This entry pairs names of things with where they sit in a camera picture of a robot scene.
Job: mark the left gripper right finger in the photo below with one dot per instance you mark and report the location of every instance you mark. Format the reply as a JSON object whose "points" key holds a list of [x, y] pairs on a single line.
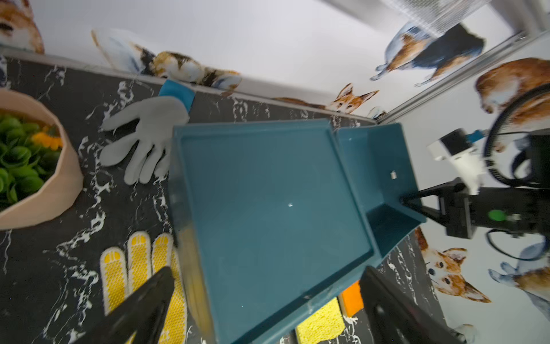
{"points": [[394, 318]]}

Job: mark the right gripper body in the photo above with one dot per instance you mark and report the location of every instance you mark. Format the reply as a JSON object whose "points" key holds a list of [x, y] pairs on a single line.
{"points": [[455, 208]]}

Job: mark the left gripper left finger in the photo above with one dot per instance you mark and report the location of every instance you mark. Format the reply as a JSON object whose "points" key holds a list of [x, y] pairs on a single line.
{"points": [[141, 317]]}

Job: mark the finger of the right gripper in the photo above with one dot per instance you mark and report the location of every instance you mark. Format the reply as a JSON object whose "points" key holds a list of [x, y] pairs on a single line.
{"points": [[430, 213], [438, 190]]}

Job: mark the orange sponge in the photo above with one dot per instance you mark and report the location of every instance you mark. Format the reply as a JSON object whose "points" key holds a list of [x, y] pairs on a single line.
{"points": [[351, 300]]}

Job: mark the teal pulled-out drawer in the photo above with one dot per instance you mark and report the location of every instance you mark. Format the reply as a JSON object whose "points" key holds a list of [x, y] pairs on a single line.
{"points": [[379, 166]]}

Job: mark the yellow green sponge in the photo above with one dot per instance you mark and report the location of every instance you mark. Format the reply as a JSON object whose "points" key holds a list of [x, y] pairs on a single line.
{"points": [[324, 325]]}

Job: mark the teal drawer cabinet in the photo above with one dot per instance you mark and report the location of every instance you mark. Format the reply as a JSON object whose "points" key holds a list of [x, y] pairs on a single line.
{"points": [[268, 225]]}

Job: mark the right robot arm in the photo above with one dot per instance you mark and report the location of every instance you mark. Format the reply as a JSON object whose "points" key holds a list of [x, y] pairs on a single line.
{"points": [[484, 197]]}

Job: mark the yellow work glove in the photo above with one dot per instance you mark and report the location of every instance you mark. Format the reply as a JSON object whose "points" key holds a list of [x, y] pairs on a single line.
{"points": [[123, 272]]}

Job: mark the grey work glove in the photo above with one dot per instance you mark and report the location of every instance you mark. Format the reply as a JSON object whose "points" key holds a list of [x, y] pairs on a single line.
{"points": [[156, 118]]}

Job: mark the pink pot with green plant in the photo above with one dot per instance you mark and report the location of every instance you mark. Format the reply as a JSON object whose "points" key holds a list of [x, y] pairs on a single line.
{"points": [[40, 171]]}

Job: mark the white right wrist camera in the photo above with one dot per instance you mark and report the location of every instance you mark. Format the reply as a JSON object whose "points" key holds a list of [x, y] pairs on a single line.
{"points": [[458, 149]]}

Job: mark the white wire wall basket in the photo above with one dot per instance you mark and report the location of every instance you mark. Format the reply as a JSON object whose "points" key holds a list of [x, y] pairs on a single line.
{"points": [[436, 17]]}

